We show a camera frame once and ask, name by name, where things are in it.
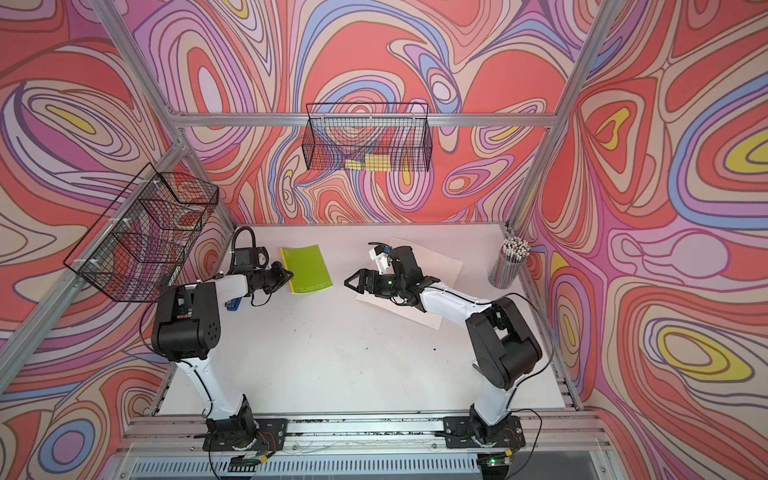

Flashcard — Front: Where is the clear cup of pencils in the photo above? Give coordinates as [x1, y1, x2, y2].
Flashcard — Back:
[488, 236, 531, 289]

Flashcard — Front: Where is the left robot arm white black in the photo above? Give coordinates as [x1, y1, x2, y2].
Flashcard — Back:
[151, 247, 293, 454]

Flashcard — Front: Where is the black wire basket left wall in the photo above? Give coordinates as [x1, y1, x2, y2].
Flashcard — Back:
[63, 164, 219, 303]

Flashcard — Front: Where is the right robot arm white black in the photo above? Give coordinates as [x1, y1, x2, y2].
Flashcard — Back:
[344, 242, 543, 450]

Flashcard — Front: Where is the blue black stapler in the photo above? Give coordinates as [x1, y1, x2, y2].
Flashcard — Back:
[225, 298, 242, 311]

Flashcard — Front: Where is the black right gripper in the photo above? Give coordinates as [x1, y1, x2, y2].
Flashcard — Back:
[345, 269, 406, 298]

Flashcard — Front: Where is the yellow sticky notes pad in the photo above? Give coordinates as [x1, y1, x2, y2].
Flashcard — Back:
[344, 154, 392, 172]

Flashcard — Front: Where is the black wire basket back wall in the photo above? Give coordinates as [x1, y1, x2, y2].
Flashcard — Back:
[301, 101, 433, 173]

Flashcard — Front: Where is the black wire basket wall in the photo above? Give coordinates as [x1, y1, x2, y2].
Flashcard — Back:
[301, 101, 433, 173]
[63, 164, 219, 303]

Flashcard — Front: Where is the white lined notebook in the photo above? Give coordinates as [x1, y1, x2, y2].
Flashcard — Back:
[355, 238, 465, 331]

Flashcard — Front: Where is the green nusign notebook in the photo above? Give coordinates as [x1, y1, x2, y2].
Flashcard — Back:
[280, 245, 333, 295]

